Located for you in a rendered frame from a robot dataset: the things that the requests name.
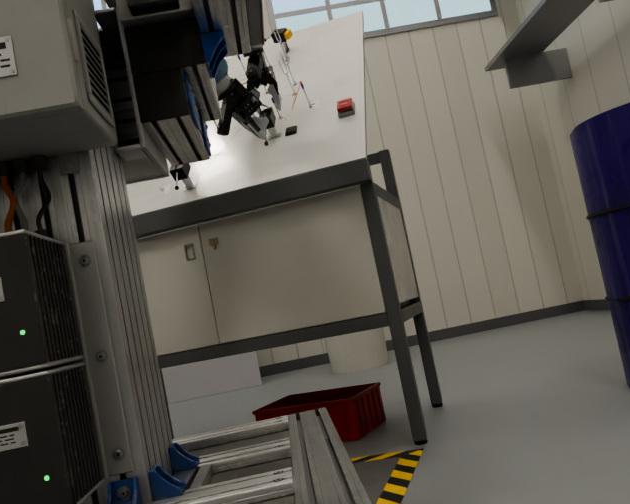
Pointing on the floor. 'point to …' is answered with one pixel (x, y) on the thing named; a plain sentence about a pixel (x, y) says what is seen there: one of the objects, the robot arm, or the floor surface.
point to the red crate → (351, 403)
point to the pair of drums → (621, 223)
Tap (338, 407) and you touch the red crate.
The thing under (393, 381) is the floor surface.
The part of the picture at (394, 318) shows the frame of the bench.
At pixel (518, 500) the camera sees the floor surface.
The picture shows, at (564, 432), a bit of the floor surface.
